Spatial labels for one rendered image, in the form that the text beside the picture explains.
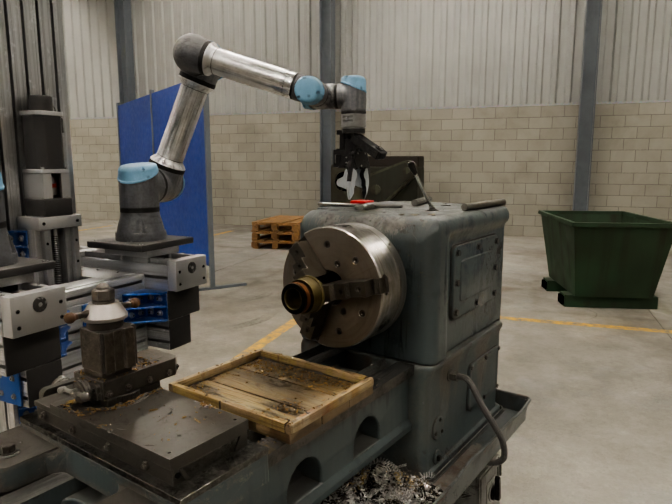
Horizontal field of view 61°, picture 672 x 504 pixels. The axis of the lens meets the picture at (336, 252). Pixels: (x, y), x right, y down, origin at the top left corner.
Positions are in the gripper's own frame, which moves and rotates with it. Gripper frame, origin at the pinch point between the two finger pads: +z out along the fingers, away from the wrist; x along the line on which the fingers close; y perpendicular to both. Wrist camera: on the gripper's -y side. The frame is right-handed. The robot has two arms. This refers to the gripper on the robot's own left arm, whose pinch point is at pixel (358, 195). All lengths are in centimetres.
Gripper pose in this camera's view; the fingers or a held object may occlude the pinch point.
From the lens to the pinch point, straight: 174.8
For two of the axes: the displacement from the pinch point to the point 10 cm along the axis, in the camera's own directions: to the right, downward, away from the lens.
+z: 0.0, 9.9, 1.6
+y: -8.1, -0.9, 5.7
